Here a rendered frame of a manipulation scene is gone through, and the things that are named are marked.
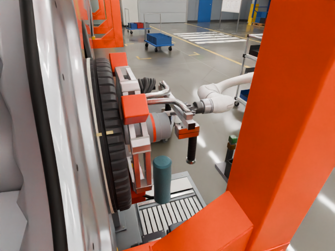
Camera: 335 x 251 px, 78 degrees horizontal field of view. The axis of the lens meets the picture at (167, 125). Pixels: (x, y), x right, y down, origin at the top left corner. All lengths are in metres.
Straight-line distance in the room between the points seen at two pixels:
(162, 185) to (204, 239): 0.40
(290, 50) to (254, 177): 0.30
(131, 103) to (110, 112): 0.07
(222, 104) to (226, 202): 0.69
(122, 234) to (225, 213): 0.80
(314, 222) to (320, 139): 1.50
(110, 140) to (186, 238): 0.38
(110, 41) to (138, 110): 3.91
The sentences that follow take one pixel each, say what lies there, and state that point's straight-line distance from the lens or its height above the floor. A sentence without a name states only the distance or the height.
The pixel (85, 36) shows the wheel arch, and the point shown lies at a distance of 1.04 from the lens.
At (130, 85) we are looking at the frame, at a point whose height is 1.11.
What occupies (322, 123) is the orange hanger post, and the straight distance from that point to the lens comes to 0.47.
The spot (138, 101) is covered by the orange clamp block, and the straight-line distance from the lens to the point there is 0.62.
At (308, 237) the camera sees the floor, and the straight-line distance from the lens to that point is 1.86.
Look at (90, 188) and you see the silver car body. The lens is 0.48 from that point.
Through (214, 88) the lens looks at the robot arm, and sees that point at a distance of 1.36.
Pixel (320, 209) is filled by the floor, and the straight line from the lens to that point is 2.08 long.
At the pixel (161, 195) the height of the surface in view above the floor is 0.55.
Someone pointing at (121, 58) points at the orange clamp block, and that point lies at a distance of 1.00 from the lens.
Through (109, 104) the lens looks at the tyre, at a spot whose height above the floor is 1.10.
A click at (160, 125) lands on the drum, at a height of 0.89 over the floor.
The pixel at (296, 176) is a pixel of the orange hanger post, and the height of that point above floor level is 1.05.
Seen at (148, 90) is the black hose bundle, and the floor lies 1.00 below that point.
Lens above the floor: 1.38
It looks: 32 degrees down
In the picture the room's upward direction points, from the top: 1 degrees clockwise
